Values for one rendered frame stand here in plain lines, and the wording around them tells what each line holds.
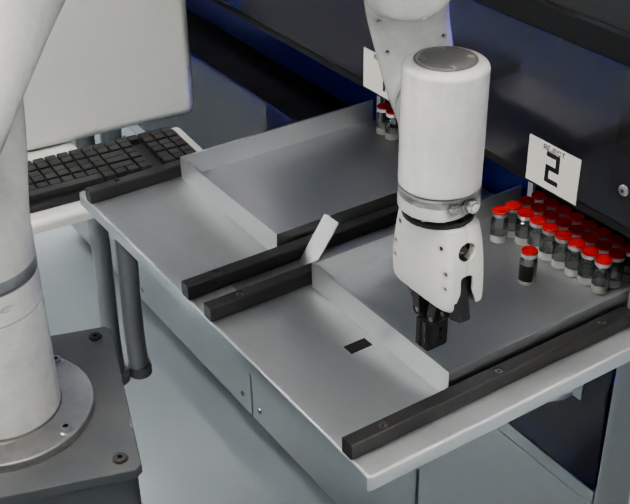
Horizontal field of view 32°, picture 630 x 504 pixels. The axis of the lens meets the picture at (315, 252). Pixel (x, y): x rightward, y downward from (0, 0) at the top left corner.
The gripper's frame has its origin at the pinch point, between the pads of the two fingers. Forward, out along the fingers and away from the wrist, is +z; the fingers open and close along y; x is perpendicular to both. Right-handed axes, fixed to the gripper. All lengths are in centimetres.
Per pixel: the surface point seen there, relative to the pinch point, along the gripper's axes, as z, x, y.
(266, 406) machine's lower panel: 76, -23, 78
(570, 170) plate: -10.6, -23.4, 4.2
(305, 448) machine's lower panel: 77, -23, 63
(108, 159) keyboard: 9, 5, 75
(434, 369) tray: 2.0, 2.4, -3.6
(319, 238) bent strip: 1.0, -1.5, 24.2
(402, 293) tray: 4.2, -5.5, 12.2
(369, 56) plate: -12, -23, 44
